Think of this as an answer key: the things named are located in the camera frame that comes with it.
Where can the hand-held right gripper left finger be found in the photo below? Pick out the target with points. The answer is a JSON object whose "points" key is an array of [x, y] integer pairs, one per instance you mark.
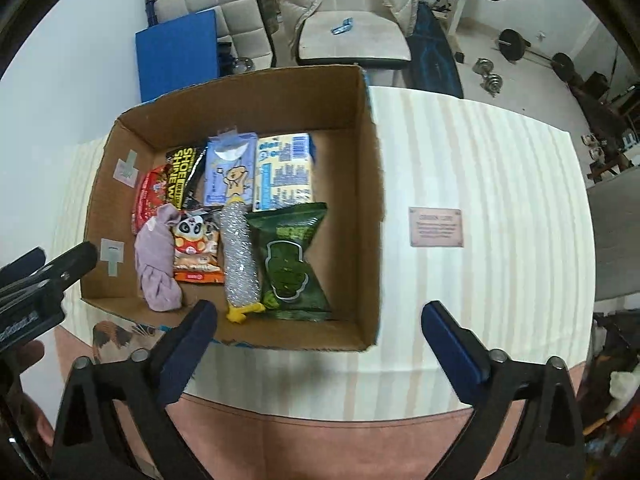
{"points": [[187, 355]]}

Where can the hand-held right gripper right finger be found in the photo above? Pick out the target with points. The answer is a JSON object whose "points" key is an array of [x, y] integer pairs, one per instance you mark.
{"points": [[457, 355]]}

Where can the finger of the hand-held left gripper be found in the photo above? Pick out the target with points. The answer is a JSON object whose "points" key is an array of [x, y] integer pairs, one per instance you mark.
{"points": [[22, 266], [75, 260]]}

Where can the purple cloth bundle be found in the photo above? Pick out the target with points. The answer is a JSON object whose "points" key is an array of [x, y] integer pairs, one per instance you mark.
{"points": [[155, 260]]}

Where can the red snack packet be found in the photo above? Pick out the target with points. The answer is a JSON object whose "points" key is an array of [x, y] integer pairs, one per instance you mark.
{"points": [[150, 195]]}

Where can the orange panda snack packet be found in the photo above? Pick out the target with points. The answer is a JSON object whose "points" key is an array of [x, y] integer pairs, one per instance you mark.
{"points": [[195, 250]]}

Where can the yellow glitter banana pouch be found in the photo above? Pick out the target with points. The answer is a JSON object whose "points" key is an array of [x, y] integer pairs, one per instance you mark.
{"points": [[237, 250]]}

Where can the green snack packet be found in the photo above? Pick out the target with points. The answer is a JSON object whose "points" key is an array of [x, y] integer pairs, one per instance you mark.
{"points": [[285, 260]]}

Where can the black shoe wipes packet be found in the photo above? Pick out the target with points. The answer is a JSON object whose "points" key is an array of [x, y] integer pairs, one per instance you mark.
{"points": [[185, 175]]}

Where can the light blue tissue pack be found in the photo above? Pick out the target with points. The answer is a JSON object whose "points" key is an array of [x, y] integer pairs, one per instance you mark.
{"points": [[227, 175]]}

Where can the cardboard box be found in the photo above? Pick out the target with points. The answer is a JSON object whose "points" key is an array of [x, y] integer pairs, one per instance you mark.
{"points": [[345, 185]]}

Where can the white and blue tissue pack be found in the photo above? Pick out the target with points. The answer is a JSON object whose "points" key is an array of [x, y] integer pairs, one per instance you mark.
{"points": [[282, 170]]}

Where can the person's left hand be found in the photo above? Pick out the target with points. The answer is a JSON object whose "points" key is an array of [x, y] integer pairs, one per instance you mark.
{"points": [[31, 355]]}

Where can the striped cat print tablecloth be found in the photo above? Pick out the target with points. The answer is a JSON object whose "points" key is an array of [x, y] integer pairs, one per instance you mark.
{"points": [[450, 160]]}

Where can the blue foam mat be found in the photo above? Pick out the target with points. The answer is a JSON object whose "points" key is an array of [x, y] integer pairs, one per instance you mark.
{"points": [[180, 55]]}

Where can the pair of light shoes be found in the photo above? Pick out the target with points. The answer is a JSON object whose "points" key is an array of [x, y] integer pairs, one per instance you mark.
{"points": [[595, 146]]}

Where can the chrome weight plate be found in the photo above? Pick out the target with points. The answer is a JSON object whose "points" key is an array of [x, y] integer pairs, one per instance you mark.
{"points": [[243, 65]]}

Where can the chrome dumbbell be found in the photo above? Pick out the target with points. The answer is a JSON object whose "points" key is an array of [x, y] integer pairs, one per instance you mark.
{"points": [[492, 84], [484, 66]]}

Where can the black exercise machine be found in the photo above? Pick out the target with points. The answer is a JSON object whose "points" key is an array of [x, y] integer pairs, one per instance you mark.
{"points": [[605, 120]]}

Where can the black weight bench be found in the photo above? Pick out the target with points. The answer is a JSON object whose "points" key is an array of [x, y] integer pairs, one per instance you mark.
{"points": [[430, 60]]}

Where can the black speaker box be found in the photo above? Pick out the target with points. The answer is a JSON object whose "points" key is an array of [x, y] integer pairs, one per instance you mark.
{"points": [[596, 82]]}

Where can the short barbell with black plates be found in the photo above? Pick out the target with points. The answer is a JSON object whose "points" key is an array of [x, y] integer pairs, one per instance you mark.
{"points": [[512, 42]]}

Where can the white padded chair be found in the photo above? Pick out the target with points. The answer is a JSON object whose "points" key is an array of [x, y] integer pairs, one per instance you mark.
{"points": [[350, 40]]}

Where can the small blue packet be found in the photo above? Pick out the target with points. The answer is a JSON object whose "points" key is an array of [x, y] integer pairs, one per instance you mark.
{"points": [[343, 25]]}

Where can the white barbell rack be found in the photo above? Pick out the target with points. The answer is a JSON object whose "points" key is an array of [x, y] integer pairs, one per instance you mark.
{"points": [[457, 5]]}

